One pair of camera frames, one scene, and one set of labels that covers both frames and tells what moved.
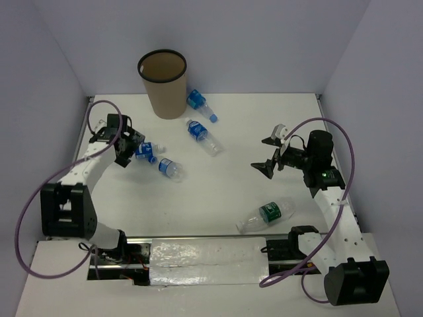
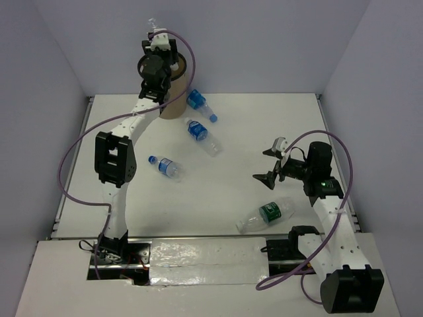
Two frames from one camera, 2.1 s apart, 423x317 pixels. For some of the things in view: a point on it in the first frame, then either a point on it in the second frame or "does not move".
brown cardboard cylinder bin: x=164 y=72 does not move
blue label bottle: x=147 y=149 to x=152 y=21
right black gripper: x=266 y=167 to x=268 y=178
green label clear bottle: x=273 y=212 does not move
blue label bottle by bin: x=197 y=101 does not move
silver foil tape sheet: x=208 y=261 does not move
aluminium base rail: x=138 y=236 does not move
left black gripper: x=133 y=139 to x=172 y=53
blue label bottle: x=202 y=135 does not move
